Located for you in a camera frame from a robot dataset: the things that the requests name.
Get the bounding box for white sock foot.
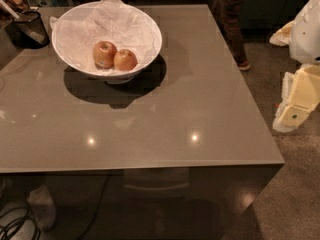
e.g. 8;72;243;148
27;185;56;231

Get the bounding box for white crumpled paper liner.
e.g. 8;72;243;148
49;0;161;77

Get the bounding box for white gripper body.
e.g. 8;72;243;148
289;0;320;64

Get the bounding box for person's leg in brown trousers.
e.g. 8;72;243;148
211;0;250;71

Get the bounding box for white ceramic bowl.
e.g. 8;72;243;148
51;0;164;85

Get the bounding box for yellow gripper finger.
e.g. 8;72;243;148
269;21;294;46
273;64;320;133

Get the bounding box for red-yellow apple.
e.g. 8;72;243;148
114;49;138;71
93;41;117;69

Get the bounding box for black cables on floor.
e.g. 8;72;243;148
0;205;42;240

